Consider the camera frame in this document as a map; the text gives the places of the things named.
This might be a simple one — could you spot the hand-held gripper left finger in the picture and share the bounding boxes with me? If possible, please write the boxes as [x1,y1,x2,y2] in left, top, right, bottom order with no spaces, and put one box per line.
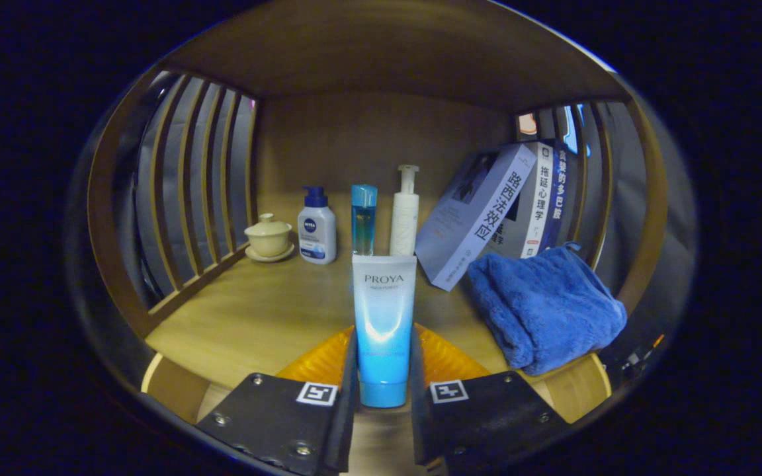
[196,325,360,476]

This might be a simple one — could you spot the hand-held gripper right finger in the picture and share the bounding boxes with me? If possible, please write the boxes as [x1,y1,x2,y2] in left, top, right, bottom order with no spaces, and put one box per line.
[409,323,570,476]

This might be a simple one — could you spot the light blue cosmetic tube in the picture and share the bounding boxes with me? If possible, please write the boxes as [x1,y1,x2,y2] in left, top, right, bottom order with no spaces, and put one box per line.
[352,255,418,409]

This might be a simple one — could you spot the wooden countertop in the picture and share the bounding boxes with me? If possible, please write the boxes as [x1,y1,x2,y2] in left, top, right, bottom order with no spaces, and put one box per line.
[143,251,613,476]

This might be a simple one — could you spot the wooden cabinet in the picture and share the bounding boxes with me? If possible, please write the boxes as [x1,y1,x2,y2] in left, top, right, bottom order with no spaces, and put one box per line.
[87,0,669,424]

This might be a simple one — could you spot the blue towel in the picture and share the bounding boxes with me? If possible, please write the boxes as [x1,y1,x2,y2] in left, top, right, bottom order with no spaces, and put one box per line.
[466,243,628,377]

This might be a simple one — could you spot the cream lidded teacup with saucer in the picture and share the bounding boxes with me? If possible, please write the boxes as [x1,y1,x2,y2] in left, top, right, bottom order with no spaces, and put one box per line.
[244,213,296,263]

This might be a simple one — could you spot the white bottle with blue cap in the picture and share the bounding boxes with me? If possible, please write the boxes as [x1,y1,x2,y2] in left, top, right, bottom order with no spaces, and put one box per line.
[297,186,338,265]

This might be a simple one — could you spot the light grey book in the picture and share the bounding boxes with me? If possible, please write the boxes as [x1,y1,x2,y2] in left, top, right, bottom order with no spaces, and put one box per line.
[415,143,538,292]

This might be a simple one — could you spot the white spine book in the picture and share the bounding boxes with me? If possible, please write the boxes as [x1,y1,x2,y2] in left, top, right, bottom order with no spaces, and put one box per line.
[487,141,556,259]

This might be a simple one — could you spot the clear blue bottle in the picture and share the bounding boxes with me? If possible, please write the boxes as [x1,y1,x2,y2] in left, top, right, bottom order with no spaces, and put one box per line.
[351,184,378,257]

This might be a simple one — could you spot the white pump bottle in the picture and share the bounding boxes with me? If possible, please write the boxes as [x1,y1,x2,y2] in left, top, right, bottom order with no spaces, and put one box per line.
[390,165,420,257]

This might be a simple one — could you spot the dark blue book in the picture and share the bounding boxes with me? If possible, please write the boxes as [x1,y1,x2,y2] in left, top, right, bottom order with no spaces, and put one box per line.
[538,145,570,252]

